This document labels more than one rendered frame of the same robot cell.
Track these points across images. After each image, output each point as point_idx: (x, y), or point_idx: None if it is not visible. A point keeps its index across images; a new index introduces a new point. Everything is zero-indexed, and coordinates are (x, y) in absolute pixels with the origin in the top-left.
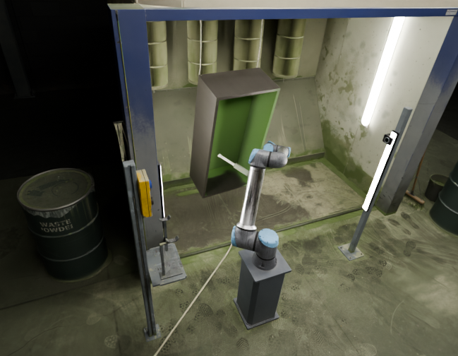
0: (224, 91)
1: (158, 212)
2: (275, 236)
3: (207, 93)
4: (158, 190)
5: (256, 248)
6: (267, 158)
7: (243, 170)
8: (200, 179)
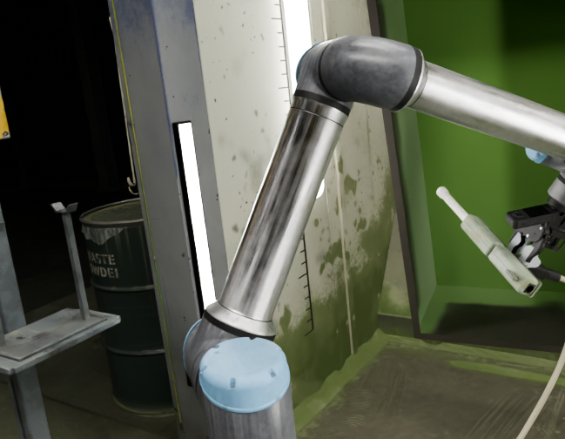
0: None
1: (184, 261)
2: (257, 369)
3: None
4: (177, 194)
5: (198, 393)
6: (320, 53)
7: (481, 237)
8: (413, 273)
